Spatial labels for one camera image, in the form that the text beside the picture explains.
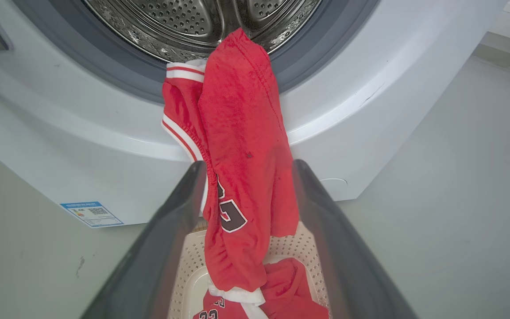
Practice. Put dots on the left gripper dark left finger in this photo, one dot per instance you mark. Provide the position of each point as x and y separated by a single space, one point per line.
157 248

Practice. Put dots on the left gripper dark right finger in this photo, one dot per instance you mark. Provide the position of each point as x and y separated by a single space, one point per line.
343 257

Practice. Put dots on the red basketball jersey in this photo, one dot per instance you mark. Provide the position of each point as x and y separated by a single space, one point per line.
290 288

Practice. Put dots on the red basketball shorts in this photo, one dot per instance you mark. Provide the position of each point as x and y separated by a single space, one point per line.
241 133

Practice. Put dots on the cream perforated laundry basket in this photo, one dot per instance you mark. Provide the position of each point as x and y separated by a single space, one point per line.
191 266

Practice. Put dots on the stainless steel washing machine drum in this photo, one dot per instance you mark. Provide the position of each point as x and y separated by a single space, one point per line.
184 22

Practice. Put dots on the blue energy label sticker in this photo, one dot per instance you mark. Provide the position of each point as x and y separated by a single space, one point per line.
91 215

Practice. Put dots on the white front-load washing machine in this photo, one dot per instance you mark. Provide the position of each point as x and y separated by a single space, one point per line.
82 146

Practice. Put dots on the grey rubber door gasket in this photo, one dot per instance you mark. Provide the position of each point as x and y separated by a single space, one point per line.
82 57

